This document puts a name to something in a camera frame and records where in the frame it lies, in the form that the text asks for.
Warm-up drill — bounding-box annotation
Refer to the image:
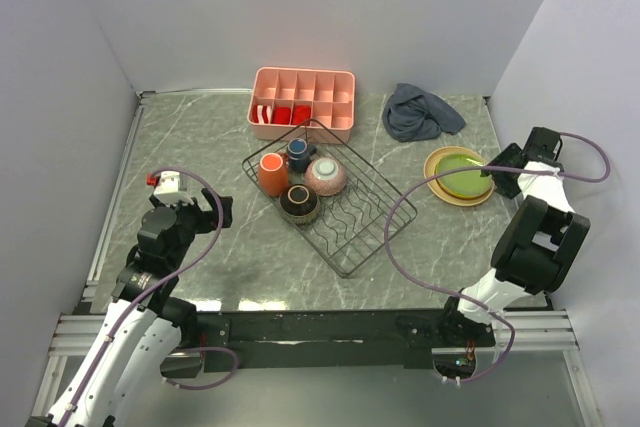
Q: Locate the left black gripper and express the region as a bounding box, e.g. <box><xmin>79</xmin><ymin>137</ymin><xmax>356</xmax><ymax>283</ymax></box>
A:
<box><xmin>163</xmin><ymin>186</ymin><xmax>232</xmax><ymax>267</ymax></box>

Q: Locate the clear glass plate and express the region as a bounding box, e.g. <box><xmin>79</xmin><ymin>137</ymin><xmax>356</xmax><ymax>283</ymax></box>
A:
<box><xmin>433</xmin><ymin>152</ymin><xmax>495</xmax><ymax>201</ymax></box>

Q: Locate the tan wooden plate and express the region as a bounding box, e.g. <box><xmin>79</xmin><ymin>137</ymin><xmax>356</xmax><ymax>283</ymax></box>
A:
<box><xmin>424</xmin><ymin>146</ymin><xmax>494</xmax><ymax>207</ymax></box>

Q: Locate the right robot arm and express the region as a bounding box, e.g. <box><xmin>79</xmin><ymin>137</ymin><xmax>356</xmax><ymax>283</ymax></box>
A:
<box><xmin>437</xmin><ymin>127</ymin><xmax>590</xmax><ymax>345</ymax></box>

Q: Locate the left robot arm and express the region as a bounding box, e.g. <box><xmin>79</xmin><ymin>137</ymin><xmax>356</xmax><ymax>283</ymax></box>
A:
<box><xmin>27</xmin><ymin>189</ymin><xmax>233</xmax><ymax>426</ymax></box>

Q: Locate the orange mug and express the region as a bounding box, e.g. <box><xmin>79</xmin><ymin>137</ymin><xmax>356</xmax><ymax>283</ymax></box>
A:
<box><xmin>257</xmin><ymin>153</ymin><xmax>289</xmax><ymax>197</ymax></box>

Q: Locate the black bowl gold rim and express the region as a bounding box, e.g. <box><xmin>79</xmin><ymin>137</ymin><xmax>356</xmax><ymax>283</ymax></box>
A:
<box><xmin>278</xmin><ymin>184</ymin><xmax>321</xmax><ymax>225</ymax></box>

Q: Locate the dark blue cup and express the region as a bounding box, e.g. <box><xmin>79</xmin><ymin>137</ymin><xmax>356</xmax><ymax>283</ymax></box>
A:
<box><xmin>286</xmin><ymin>138</ymin><xmax>317</xmax><ymax>174</ymax></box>

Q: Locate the red white striped roll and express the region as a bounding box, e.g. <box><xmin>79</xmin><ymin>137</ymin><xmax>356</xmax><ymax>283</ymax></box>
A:
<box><xmin>253</xmin><ymin>104</ymin><xmax>274</xmax><ymax>125</ymax></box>

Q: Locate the red roll middle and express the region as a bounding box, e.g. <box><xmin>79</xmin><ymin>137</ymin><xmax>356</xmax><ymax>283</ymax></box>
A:
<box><xmin>272</xmin><ymin>106</ymin><xmax>292</xmax><ymax>125</ymax></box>

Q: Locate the pink patterned bowl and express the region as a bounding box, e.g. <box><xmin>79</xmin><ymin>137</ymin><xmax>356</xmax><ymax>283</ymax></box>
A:
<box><xmin>304</xmin><ymin>157</ymin><xmax>347</xmax><ymax>197</ymax></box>

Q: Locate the grey crumpled cloth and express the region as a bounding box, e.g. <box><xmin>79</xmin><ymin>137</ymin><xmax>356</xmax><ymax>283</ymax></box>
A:
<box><xmin>382</xmin><ymin>83</ymin><xmax>466</xmax><ymax>142</ymax></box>

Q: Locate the pink compartment organizer box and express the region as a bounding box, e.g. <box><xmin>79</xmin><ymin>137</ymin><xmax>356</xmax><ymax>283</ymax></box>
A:
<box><xmin>247</xmin><ymin>67</ymin><xmax>356</xmax><ymax>144</ymax></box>

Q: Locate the red roll right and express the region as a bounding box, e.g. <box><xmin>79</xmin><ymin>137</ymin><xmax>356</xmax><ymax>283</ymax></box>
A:
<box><xmin>291</xmin><ymin>104</ymin><xmax>312</xmax><ymax>126</ymax></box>

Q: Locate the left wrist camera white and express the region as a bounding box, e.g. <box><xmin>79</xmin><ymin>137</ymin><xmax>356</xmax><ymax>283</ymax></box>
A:
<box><xmin>146</xmin><ymin>171</ymin><xmax>194</xmax><ymax>207</ymax></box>

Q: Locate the black wire dish rack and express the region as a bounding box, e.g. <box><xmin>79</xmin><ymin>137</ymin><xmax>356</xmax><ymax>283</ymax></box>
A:
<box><xmin>242</xmin><ymin>119</ymin><xmax>417</xmax><ymax>278</ymax></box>

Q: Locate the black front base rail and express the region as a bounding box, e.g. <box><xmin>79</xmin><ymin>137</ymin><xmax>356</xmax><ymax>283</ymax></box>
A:
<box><xmin>184</xmin><ymin>309</ymin><xmax>495</xmax><ymax>369</ymax></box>

